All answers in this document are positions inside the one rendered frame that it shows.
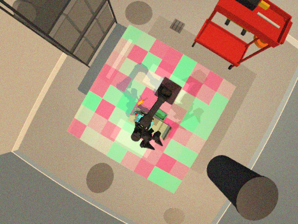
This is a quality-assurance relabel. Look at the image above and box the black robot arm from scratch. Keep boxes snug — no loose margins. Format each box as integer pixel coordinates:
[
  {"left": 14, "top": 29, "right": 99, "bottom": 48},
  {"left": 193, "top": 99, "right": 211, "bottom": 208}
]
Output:
[{"left": 131, "top": 85, "right": 172, "bottom": 142}]

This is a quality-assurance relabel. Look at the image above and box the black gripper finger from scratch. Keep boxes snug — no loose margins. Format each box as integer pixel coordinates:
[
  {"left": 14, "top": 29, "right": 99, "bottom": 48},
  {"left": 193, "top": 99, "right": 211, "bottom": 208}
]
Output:
[
  {"left": 155, "top": 137, "right": 163, "bottom": 146},
  {"left": 144, "top": 142, "right": 155, "bottom": 150}
]

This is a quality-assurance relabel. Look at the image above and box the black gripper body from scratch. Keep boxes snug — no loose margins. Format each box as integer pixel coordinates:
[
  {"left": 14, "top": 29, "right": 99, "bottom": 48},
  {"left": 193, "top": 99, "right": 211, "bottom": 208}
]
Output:
[{"left": 140, "top": 131, "right": 161, "bottom": 148}]

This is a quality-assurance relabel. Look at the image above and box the green tray floor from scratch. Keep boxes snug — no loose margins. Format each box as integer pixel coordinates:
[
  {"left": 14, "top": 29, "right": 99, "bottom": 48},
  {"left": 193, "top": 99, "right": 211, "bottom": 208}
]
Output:
[{"left": 155, "top": 109, "right": 167, "bottom": 120}]

